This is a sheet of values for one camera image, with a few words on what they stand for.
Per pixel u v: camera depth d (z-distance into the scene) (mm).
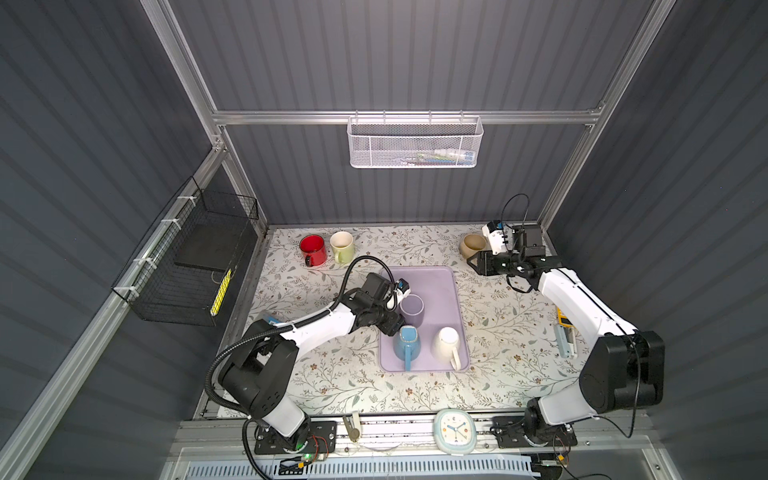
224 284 698
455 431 721
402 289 788
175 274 721
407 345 802
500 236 771
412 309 875
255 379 467
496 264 767
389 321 785
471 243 1057
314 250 1063
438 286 1039
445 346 789
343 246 1020
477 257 797
